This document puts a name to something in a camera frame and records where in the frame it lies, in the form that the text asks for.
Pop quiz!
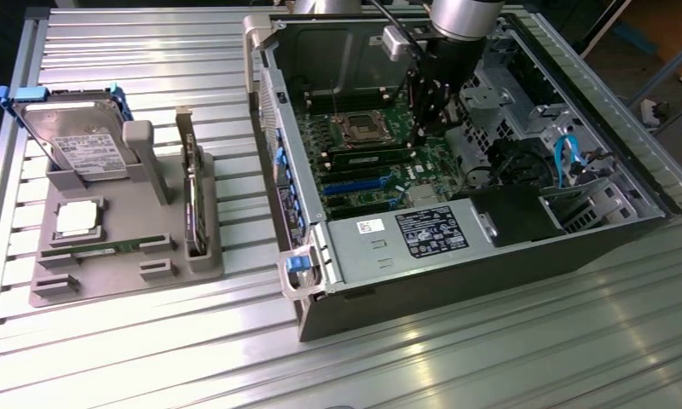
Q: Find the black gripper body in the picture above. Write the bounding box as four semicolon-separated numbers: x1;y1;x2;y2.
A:
409;35;488;142

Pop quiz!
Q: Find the installed green RAM stick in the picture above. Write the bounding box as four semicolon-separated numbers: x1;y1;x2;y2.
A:
333;148;410;169

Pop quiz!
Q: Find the CPU socket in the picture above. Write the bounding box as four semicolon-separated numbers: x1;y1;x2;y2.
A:
334;112;385;144

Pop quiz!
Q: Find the green motherboard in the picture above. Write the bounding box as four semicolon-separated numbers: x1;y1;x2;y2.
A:
295;91;469;221

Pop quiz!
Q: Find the blue expansion slot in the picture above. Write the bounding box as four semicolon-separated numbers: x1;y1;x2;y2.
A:
322;174;402;197

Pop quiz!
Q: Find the white background device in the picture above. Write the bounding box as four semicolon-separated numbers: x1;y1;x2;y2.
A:
639;98;663;129

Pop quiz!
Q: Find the black plastic air shroud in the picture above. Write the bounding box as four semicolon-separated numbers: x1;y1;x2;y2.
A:
452;182;568;250

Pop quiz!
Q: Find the silver disk bay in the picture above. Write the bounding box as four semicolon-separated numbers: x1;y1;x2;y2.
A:
539;176;656;233

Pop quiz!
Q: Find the silver power supply unit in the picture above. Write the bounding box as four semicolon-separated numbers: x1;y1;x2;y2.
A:
325;203;500;285

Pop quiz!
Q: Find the blue case latch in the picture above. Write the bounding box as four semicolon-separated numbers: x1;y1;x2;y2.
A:
283;253;311;274

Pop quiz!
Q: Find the black graphics card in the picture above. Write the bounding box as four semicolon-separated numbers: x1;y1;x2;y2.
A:
175;106;214;257

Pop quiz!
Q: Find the black open PC case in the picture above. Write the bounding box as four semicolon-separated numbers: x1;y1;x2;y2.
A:
242;11;682;343

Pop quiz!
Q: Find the silver hard disk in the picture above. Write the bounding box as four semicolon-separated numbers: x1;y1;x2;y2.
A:
22;100;133;182

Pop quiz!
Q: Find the silver CPU chip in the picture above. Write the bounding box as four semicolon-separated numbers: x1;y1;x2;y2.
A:
55;202;104;235

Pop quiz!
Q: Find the blue disk carrier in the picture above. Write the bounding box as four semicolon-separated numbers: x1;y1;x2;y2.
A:
0;82;135;129

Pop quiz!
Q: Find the grey parts rack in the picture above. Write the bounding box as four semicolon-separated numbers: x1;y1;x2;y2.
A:
28;120;226;308

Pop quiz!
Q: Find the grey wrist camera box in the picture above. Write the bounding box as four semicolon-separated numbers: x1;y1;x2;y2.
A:
382;25;417;63

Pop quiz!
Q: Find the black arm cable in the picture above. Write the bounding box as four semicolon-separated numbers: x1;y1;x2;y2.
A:
368;0;429;57

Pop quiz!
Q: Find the blue SATA wire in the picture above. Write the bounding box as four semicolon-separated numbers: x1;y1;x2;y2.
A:
553;134;584;189

